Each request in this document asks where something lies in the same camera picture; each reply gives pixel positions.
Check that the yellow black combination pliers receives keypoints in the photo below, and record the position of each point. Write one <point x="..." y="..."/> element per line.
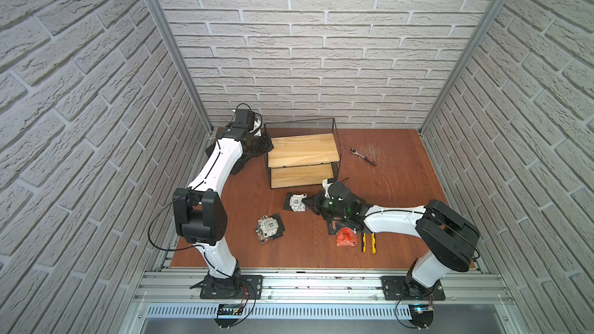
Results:
<point x="368" y="243"/>

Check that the controller board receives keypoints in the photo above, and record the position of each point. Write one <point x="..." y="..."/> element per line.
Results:
<point x="421" y="316"/>
<point x="228" y="314"/>

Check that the silver tea bag shelf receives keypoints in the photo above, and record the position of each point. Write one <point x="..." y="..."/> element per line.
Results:
<point x="295" y="202"/>

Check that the black wire wooden shelf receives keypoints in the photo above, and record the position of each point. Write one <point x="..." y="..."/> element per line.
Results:
<point x="305" y="152"/>

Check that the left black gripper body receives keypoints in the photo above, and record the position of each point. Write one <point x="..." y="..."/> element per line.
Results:
<point x="255" y="146"/>

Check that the black plastic tool case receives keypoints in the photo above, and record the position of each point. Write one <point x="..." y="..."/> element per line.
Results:
<point x="213" y="150"/>

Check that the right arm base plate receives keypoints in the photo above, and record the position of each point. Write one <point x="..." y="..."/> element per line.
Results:
<point x="396" y="288"/>

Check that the red black ratchet wrench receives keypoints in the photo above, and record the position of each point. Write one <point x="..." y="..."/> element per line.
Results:
<point x="362" y="156"/>

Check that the orange tea bag shelf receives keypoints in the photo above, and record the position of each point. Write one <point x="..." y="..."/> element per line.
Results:
<point x="280" y="230"/>

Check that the aluminium front rail frame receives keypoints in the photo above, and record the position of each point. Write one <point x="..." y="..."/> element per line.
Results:
<point x="316" y="294"/>

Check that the left controller board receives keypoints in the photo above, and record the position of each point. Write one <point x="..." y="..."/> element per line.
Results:
<point x="228" y="314"/>

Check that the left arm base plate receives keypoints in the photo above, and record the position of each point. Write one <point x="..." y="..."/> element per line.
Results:
<point x="246" y="286"/>

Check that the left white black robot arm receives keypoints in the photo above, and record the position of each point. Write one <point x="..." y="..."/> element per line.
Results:
<point x="200" y="217"/>

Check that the right controller board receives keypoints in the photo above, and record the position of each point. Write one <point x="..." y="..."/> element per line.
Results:
<point x="421" y="316"/>

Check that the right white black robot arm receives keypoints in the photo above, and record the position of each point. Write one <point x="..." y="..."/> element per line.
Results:
<point x="451" y="239"/>

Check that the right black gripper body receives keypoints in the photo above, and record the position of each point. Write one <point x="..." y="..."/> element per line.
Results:
<point x="323" y="207"/>

